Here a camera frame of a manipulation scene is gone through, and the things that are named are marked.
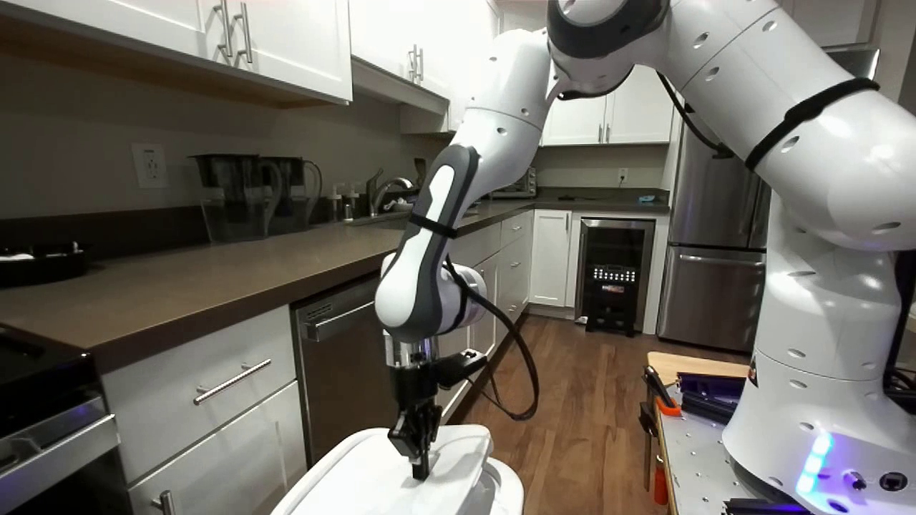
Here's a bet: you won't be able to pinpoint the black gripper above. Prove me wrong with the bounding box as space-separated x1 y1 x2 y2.
385 354 451 482

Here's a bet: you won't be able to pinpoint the white plastic container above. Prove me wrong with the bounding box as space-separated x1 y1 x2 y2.
270 421 497 515

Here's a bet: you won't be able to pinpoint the white plastic bin body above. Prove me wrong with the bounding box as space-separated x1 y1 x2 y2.
465 454 528 515

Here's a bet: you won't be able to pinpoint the stainless steel dishwasher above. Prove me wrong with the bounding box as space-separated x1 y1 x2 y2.
289 272 402 467

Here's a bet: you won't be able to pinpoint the white base cabinets row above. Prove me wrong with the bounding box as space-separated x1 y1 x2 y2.
429 209 537 434

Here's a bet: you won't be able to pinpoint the white base cabinet beside cooler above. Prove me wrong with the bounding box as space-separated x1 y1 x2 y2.
528 206 584 312

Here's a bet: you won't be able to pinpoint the orange clamp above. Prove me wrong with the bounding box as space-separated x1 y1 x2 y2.
641 364 687 508

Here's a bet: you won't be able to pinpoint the small bottles by sink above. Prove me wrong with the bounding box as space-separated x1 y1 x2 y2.
326 188 368 226

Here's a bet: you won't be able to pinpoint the black wine cooler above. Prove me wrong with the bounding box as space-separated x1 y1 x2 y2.
575 215 660 338

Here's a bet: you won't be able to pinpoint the grey robot mounting table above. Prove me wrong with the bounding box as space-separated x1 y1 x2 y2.
645 349 813 515

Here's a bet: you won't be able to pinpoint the chrome sink faucet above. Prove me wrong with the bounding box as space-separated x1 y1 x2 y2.
365 169 418 220

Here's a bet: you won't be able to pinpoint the wooden board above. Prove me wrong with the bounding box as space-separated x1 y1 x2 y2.
645 349 757 389

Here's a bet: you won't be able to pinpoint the silver toaster oven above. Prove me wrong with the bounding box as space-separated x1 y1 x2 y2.
512 169 542 202

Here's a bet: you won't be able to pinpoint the dark blue object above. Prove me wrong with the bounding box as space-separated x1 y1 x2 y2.
677 372 754 424

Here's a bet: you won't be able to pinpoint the dark water filter pitcher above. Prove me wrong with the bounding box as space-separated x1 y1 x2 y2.
193 150 288 243

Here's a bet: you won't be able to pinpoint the stainless steel refrigerator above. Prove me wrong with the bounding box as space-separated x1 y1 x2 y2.
657 43 883 358

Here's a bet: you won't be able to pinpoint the stainless steel oven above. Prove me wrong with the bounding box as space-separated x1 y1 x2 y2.
0 325 134 515

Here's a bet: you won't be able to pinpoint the white upper cabinet beside fridge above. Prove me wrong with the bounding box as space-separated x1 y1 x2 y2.
540 63 680 148

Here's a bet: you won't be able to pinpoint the white upper corner cabinet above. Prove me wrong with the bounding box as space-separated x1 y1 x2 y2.
348 0 505 136

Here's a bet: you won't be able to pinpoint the black dish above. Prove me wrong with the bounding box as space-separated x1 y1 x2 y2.
0 241 93 288

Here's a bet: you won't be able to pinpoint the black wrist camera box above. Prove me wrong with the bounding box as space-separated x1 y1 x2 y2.
434 349 491 389

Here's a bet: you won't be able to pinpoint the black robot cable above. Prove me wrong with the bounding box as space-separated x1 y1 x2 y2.
441 255 544 426

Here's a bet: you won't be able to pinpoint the white drawer with handle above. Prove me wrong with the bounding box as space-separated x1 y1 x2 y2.
97 302 298 487

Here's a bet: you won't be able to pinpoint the white wall outlet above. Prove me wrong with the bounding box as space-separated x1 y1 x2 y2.
133 139 172 190

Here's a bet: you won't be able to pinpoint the white upper cabinet with handles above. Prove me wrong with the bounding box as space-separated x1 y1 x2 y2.
0 0 359 109

